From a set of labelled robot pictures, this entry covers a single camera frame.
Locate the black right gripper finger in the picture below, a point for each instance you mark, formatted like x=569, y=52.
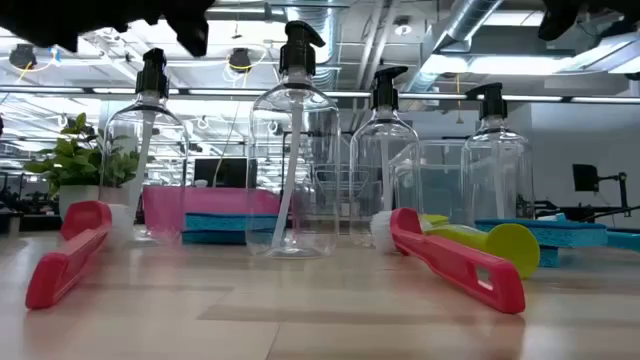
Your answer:
x=557, y=20

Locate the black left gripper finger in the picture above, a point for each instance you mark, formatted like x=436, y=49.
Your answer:
x=192, y=25

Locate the clear soap pump bottle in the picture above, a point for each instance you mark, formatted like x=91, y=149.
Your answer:
x=150, y=75
x=492, y=105
x=384, y=90
x=297, y=50

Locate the green dish brush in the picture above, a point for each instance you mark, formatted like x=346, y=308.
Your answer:
x=515, y=245

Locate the red dish brush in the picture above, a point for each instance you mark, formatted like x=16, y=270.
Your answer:
x=65, y=260
x=450, y=265

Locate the black background robot arm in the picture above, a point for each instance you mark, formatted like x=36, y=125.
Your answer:
x=575, y=212

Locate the green potted plant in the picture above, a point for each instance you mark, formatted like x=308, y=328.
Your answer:
x=70, y=160

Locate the black computer monitor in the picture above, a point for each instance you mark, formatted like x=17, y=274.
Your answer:
x=225, y=172

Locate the black monitor on stand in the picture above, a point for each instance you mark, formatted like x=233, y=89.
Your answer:
x=585, y=177

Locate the pink plastic bin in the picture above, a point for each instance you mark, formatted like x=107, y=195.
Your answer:
x=220, y=200

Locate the clear plastic tub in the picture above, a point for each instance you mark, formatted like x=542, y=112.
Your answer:
x=440, y=175

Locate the silver ventilation duct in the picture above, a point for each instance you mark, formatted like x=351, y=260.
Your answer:
x=325, y=30
x=470, y=20

